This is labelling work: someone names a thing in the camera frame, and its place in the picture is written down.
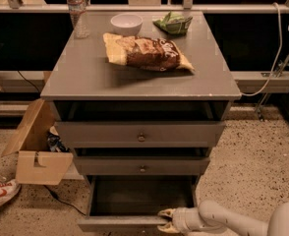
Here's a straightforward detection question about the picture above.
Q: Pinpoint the clear plastic water bottle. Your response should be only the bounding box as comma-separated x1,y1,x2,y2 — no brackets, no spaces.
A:
67,0,89,38

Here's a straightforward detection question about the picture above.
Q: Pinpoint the grey top drawer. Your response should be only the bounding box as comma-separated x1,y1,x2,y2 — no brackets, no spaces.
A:
55,121,225,148

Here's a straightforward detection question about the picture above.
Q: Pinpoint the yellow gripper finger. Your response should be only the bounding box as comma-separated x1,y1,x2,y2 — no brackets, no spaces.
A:
158,208,175,218
157,222,179,234

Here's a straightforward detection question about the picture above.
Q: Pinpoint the grey bottom drawer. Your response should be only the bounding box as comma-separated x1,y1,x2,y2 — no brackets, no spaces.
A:
78,175,198,232

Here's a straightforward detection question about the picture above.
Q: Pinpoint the grey middle drawer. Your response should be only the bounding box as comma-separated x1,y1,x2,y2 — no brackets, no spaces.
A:
74,156,209,176

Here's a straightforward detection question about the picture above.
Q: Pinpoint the green snack bag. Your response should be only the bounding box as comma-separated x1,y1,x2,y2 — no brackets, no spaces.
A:
153,12,193,35

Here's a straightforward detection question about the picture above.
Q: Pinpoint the cardboard box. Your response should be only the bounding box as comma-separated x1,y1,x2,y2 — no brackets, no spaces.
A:
2,99,80,185

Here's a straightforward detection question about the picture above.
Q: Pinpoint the brown yellow chip bag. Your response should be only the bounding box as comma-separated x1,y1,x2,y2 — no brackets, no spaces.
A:
103,33,195,72

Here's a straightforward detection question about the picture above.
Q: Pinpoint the white hanging cable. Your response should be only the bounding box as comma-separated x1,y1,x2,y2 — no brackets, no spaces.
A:
240,2,289,97

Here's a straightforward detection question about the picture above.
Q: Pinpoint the white bowl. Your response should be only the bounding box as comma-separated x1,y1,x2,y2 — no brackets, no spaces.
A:
110,13,143,35

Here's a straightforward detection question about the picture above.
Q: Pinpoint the grey drawer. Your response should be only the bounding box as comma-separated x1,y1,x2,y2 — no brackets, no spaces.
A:
78,175,198,232
74,156,209,176
55,121,225,148

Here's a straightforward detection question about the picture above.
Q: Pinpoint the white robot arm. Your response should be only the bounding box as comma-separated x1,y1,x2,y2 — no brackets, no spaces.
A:
157,200,289,236

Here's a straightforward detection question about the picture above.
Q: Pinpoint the black floor cable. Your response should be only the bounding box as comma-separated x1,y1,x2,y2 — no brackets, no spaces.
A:
43,184,87,216

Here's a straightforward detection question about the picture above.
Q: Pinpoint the grey drawer cabinet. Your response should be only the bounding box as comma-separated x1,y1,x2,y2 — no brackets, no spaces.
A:
40,10,242,233

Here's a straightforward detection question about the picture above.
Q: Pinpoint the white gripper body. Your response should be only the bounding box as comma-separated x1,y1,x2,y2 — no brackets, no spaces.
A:
172,207,216,233

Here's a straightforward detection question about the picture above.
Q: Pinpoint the dark item in box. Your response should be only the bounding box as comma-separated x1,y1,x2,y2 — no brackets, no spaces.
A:
47,133,69,152

